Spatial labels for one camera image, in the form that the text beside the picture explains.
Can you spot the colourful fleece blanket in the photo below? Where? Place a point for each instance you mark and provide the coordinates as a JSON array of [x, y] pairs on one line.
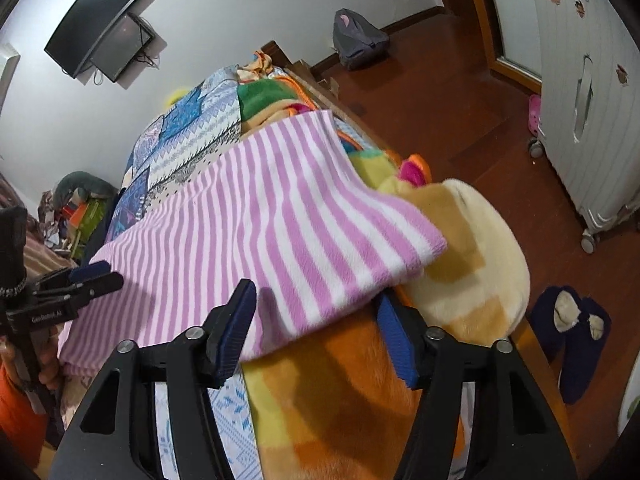
[[325, 400]]

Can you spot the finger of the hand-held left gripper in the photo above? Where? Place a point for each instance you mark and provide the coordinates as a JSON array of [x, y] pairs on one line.
[[102, 285], [92, 271]]

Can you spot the grey backpack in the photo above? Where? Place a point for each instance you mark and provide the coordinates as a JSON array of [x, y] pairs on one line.
[[357, 40]]

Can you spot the small black wall monitor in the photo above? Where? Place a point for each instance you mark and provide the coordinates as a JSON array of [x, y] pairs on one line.
[[122, 45]]

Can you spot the wooden door frame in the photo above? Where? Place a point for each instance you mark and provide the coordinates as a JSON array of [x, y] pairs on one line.
[[480, 10]]

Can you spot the blue patchwork quilt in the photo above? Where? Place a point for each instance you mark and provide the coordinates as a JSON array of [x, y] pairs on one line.
[[190, 125]]

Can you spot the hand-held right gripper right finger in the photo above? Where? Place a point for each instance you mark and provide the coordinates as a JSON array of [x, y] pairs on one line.
[[395, 340]]

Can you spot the white hard-shell suitcase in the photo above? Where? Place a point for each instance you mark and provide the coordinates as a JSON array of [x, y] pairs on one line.
[[600, 135]]

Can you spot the pile of clutter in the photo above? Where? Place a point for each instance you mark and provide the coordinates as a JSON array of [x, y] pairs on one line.
[[85, 215]]

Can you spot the pink clog shoe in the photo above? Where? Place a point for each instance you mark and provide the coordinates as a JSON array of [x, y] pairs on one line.
[[535, 115]]

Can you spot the black wall television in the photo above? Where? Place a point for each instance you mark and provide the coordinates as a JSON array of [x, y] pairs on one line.
[[90, 20]]

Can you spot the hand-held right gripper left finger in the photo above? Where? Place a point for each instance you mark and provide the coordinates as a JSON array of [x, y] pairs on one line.
[[240, 320]]

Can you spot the yellow curved cushion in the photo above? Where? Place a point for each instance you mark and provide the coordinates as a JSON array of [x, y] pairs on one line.
[[175, 97]]

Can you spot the person's left forearm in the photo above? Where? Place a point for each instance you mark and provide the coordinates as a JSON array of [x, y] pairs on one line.
[[20, 410]]

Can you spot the person's left hand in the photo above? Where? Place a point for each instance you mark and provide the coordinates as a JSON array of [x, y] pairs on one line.
[[50, 365]]

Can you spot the pink striped fleece towel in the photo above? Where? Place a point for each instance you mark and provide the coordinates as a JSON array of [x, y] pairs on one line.
[[250, 220]]

